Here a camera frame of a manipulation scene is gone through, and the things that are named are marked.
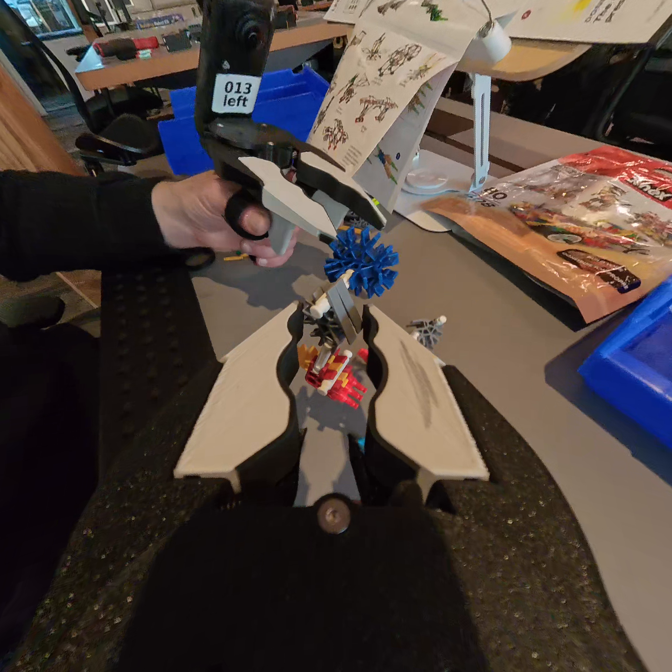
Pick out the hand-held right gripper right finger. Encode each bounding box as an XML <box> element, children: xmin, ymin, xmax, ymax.
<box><xmin>361</xmin><ymin>304</ymin><xmax>491</xmax><ymax>507</ymax></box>

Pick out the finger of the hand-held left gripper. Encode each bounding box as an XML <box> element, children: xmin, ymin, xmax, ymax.
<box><xmin>298</xmin><ymin>152</ymin><xmax>389</xmax><ymax>230</ymax></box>
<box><xmin>238</xmin><ymin>156</ymin><xmax>338</xmax><ymax>242</ymax></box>

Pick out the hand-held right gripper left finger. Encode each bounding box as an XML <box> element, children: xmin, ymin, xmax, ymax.
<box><xmin>173</xmin><ymin>302</ymin><xmax>306</xmax><ymax>507</ymax></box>

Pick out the red yellow grey toy model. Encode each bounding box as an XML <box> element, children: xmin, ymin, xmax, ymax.
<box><xmin>296</xmin><ymin>314</ymin><xmax>448</xmax><ymax>411</ymax></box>

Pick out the person's left hand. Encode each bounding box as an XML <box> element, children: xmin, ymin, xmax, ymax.
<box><xmin>151</xmin><ymin>170</ymin><xmax>295</xmax><ymax>268</ymax></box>

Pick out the wooden work table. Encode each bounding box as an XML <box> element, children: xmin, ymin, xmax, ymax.
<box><xmin>75</xmin><ymin>21</ymin><xmax>350</xmax><ymax>91</ymax></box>

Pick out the blue plastic bin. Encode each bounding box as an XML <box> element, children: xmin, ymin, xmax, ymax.
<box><xmin>577</xmin><ymin>286</ymin><xmax>672</xmax><ymax>449</ymax></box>
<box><xmin>157</xmin><ymin>65</ymin><xmax>330</xmax><ymax>176</ymax></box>

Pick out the red and black roll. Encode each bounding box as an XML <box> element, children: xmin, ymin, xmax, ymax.
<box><xmin>94</xmin><ymin>36</ymin><xmax>161</xmax><ymax>61</ymax></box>

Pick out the toy instruction booklet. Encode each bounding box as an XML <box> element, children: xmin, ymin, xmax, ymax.
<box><xmin>307</xmin><ymin>0</ymin><xmax>672</xmax><ymax>211</ymax></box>

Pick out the black office chair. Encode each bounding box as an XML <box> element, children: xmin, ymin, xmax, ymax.
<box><xmin>31</xmin><ymin>16</ymin><xmax>163</xmax><ymax>176</ymax></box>

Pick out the white book stand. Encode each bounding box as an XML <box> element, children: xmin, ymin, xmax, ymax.
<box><xmin>394</xmin><ymin>10</ymin><xmax>591</xmax><ymax>232</ymax></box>

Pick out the person's black hoodie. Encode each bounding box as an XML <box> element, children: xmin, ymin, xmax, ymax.
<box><xmin>0</xmin><ymin>320</ymin><xmax>100</xmax><ymax>631</ymax></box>

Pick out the printed toy set bag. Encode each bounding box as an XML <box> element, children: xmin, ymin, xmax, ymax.
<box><xmin>422</xmin><ymin>146</ymin><xmax>672</xmax><ymax>323</ymax></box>

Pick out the grey mesh chair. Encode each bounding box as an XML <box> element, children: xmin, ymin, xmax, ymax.
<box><xmin>0</xmin><ymin>295</ymin><xmax>66</xmax><ymax>329</ymax></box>

